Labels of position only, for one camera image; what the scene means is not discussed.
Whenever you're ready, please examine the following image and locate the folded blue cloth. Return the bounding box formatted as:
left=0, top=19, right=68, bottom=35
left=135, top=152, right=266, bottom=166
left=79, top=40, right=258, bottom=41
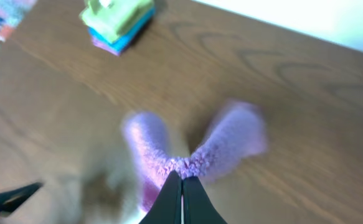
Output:
left=88, top=7, right=156, bottom=53

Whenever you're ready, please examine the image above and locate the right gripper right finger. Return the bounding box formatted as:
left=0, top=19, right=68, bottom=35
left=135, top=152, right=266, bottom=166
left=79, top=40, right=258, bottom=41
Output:
left=182, top=177, right=227, bottom=224

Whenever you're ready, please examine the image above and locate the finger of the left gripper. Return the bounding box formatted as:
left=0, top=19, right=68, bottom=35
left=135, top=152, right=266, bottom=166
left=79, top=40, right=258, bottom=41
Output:
left=0, top=182, right=43, bottom=215

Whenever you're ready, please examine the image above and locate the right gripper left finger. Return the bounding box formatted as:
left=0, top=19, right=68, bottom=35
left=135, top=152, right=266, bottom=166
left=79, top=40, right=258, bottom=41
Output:
left=140, top=171, right=182, bottom=224

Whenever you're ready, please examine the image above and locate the purple microfiber cloth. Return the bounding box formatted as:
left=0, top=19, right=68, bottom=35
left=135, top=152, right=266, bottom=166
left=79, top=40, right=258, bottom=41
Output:
left=121, top=100, right=268, bottom=213

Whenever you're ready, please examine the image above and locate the folded green cloth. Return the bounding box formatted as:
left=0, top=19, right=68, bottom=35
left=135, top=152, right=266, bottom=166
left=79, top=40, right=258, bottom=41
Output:
left=80, top=0, right=154, bottom=44

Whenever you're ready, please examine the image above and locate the folded purple cloth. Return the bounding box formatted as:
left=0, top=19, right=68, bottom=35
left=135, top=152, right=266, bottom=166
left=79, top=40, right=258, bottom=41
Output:
left=91, top=37, right=121, bottom=56

